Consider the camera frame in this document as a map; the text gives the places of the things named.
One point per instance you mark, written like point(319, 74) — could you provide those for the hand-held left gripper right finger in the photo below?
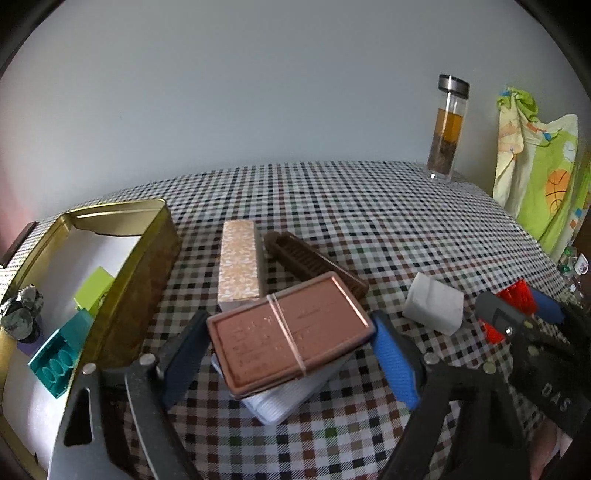
point(397, 360)

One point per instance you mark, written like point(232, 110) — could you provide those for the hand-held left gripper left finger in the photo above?
point(184, 355)

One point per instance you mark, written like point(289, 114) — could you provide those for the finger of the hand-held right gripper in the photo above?
point(501, 311)
point(547, 309)

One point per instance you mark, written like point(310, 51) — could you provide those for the red building brick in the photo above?
point(519, 295)

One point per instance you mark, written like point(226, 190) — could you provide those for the small white box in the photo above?
point(431, 302)

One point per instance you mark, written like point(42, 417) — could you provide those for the gold tin box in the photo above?
point(138, 286)

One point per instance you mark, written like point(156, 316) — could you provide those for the white patterned box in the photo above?
point(238, 267)

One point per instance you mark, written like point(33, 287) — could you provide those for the copper-coloured box with rubber band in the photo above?
point(291, 332)

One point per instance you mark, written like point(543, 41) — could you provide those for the clear plastic box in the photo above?
point(286, 401)

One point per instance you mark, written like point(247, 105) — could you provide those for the green building brick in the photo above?
point(94, 288)

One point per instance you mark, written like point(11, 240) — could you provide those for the cyan building block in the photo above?
point(64, 350)

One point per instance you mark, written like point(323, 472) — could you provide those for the brown comb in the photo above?
point(304, 261)

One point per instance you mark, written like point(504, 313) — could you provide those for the purple block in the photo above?
point(32, 336)

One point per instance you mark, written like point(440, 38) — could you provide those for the grey wrapper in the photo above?
point(21, 311)

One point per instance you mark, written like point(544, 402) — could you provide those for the small white cup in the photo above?
point(582, 266)

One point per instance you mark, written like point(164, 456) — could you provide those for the white paper liner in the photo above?
point(115, 254)

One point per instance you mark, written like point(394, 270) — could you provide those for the green printed cloth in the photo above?
point(535, 184)

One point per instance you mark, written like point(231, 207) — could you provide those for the checked tablecloth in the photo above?
point(346, 207)

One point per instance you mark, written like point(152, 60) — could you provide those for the glass tea bottle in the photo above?
point(448, 134)

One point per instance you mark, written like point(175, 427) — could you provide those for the dark flat phone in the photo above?
point(18, 242)

